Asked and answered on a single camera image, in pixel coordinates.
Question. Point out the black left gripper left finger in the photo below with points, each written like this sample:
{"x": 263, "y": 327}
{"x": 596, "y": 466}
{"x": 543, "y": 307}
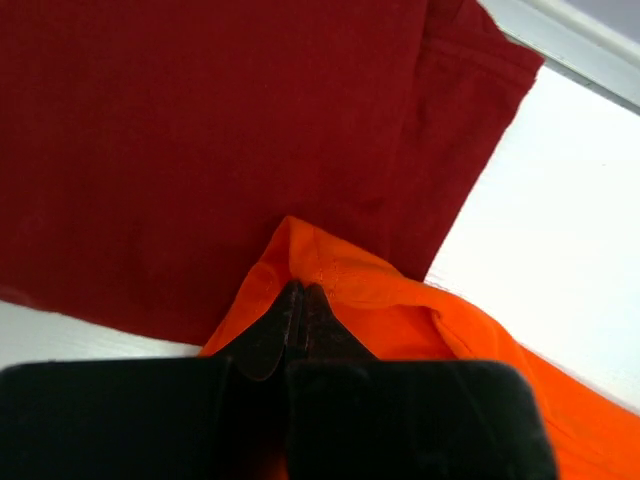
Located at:
{"x": 217, "y": 417}

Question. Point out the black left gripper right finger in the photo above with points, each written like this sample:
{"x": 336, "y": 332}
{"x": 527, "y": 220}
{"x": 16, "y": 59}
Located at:
{"x": 353, "y": 416}

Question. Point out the orange t-shirt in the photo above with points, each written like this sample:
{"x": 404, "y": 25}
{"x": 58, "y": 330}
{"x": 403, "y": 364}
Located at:
{"x": 397, "y": 318}

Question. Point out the dark red folded t-shirt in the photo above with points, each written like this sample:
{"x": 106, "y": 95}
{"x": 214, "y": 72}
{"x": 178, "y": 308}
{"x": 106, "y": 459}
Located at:
{"x": 149, "y": 149}

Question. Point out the aluminium table edge rail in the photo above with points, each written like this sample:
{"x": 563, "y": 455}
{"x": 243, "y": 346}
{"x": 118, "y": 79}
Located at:
{"x": 575, "y": 45}

